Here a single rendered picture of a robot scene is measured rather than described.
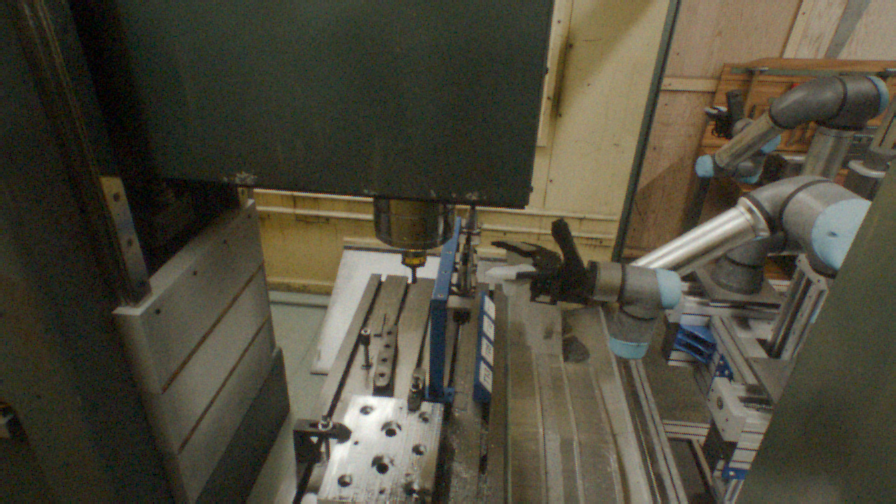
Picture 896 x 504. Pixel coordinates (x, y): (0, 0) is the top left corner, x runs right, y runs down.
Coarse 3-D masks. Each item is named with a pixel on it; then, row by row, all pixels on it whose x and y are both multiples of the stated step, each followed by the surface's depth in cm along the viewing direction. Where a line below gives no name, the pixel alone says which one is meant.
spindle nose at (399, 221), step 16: (384, 208) 97; (400, 208) 96; (416, 208) 96; (432, 208) 96; (448, 208) 99; (384, 224) 99; (400, 224) 97; (416, 224) 97; (432, 224) 98; (448, 224) 101; (384, 240) 101; (400, 240) 99; (416, 240) 99; (432, 240) 100; (448, 240) 103
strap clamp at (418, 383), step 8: (416, 368) 143; (416, 376) 135; (424, 376) 141; (416, 384) 135; (424, 384) 143; (408, 392) 135; (416, 392) 137; (424, 392) 144; (408, 400) 134; (416, 400) 134; (424, 400) 146; (408, 408) 133; (416, 408) 133
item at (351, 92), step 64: (128, 0) 79; (192, 0) 78; (256, 0) 77; (320, 0) 76; (384, 0) 76; (448, 0) 75; (512, 0) 74; (128, 64) 84; (192, 64) 83; (256, 64) 82; (320, 64) 81; (384, 64) 80; (448, 64) 79; (512, 64) 78; (128, 128) 89; (192, 128) 87; (256, 128) 86; (320, 128) 85; (384, 128) 84; (448, 128) 83; (512, 128) 82; (320, 192) 91; (384, 192) 90; (448, 192) 88; (512, 192) 87
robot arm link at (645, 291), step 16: (624, 272) 102; (640, 272) 102; (656, 272) 102; (672, 272) 103; (624, 288) 102; (640, 288) 101; (656, 288) 101; (672, 288) 101; (624, 304) 105; (640, 304) 103; (656, 304) 102; (672, 304) 102
